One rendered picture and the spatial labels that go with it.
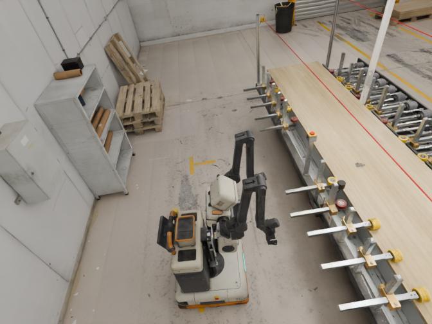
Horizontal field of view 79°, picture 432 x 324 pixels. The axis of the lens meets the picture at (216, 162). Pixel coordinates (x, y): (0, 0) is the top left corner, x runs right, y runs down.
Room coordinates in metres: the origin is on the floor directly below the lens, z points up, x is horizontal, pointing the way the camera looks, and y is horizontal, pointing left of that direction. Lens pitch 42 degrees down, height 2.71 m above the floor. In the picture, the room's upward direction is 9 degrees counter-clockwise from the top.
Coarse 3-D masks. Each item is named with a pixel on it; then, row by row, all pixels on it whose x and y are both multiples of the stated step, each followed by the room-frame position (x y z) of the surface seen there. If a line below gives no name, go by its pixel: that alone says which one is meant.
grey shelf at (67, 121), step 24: (96, 72) 3.48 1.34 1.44; (48, 96) 2.71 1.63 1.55; (72, 96) 2.61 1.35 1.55; (96, 96) 3.16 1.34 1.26; (48, 120) 2.65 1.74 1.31; (72, 120) 2.59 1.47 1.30; (72, 144) 2.59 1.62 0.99; (96, 144) 2.59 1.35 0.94; (120, 144) 3.13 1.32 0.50; (96, 168) 2.59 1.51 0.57; (120, 168) 3.02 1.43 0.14; (96, 192) 2.59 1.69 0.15
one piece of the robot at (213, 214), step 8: (208, 200) 1.22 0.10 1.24; (208, 208) 1.15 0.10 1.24; (216, 208) 1.15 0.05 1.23; (208, 216) 1.09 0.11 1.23; (216, 216) 1.09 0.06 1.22; (224, 216) 1.08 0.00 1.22; (208, 224) 1.09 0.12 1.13; (224, 240) 1.11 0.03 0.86; (232, 240) 1.13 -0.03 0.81; (224, 248) 1.11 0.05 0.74; (232, 248) 1.11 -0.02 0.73
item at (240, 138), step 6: (240, 132) 1.45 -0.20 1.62; (246, 132) 1.44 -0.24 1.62; (252, 132) 1.43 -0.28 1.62; (240, 138) 1.39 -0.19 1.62; (246, 138) 1.38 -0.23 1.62; (240, 144) 1.39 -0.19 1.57; (234, 150) 1.42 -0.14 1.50; (240, 150) 1.40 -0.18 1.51; (234, 156) 1.40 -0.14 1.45; (240, 156) 1.40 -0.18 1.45; (234, 162) 1.40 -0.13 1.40; (234, 168) 1.40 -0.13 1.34; (234, 174) 1.38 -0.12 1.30; (234, 180) 1.38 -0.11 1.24
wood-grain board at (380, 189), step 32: (320, 64) 3.75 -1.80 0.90; (288, 96) 3.00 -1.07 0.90; (320, 96) 2.87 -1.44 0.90; (352, 96) 2.75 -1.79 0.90; (320, 128) 2.25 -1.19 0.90; (352, 128) 2.16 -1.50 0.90; (384, 128) 2.07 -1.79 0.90; (352, 160) 1.69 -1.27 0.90; (384, 160) 1.63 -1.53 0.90; (416, 160) 1.57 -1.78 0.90; (352, 192) 1.33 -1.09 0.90; (384, 192) 1.28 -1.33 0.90; (416, 192) 1.23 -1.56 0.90; (384, 224) 1.00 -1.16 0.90; (416, 224) 0.96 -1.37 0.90; (416, 256) 0.73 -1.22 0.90
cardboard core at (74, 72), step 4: (60, 72) 3.14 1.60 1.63; (64, 72) 3.13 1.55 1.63; (68, 72) 3.12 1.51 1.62; (72, 72) 3.12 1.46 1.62; (76, 72) 3.11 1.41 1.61; (80, 72) 3.18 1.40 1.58; (56, 76) 3.11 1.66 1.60; (60, 76) 3.11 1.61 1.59; (64, 76) 3.11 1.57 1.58; (68, 76) 3.11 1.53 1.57; (72, 76) 3.12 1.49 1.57
